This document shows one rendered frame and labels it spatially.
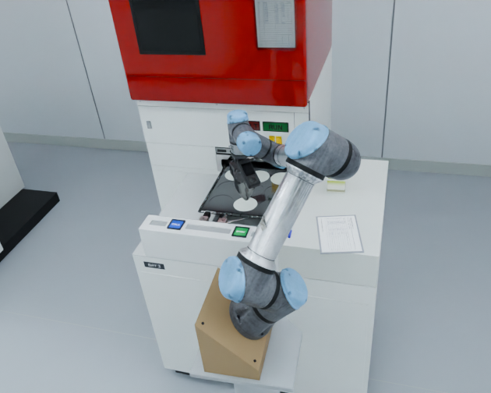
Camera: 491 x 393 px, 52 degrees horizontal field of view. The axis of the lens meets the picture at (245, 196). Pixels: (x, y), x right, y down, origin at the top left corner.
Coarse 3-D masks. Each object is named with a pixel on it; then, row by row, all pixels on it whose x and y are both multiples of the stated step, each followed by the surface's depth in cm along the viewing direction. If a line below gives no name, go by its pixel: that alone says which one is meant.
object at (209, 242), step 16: (144, 224) 195; (160, 224) 195; (192, 224) 192; (208, 224) 191; (224, 224) 190; (144, 240) 196; (160, 240) 193; (176, 240) 191; (192, 240) 188; (208, 240) 186; (224, 240) 184; (240, 240) 182; (160, 256) 198; (176, 256) 196; (192, 256) 193; (208, 256) 191; (224, 256) 188
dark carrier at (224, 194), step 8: (256, 168) 233; (224, 176) 229; (216, 184) 225; (224, 184) 224; (232, 184) 224; (264, 184) 221; (272, 184) 221; (216, 192) 219; (224, 192) 219; (232, 192) 219; (256, 192) 217; (264, 192) 216; (272, 192) 216; (208, 200) 215; (216, 200) 214; (224, 200) 214; (232, 200) 213; (256, 200) 212; (264, 200) 211; (208, 208) 210; (216, 208) 210; (224, 208) 209; (232, 208) 208; (256, 208) 207; (264, 208) 207
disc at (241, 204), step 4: (236, 200) 213; (240, 200) 213; (244, 200) 212; (248, 200) 212; (252, 200) 212; (236, 204) 211; (240, 204) 210; (244, 204) 210; (248, 204) 210; (252, 204) 210; (256, 204) 209; (236, 208) 208; (240, 208) 208; (244, 208) 208; (248, 208) 208; (252, 208) 207
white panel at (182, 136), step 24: (144, 120) 240; (168, 120) 236; (192, 120) 232; (216, 120) 229; (264, 120) 222; (288, 120) 219; (168, 144) 244; (192, 144) 240; (216, 144) 236; (168, 168) 253; (192, 168) 249; (216, 168) 245
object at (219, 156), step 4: (216, 156) 239; (220, 156) 238; (224, 156) 238; (228, 156) 237; (252, 156) 234; (216, 160) 240; (220, 160) 240; (252, 160) 234; (256, 160) 234; (260, 160) 233; (220, 164) 241; (220, 168) 243; (260, 168) 238; (264, 168) 237
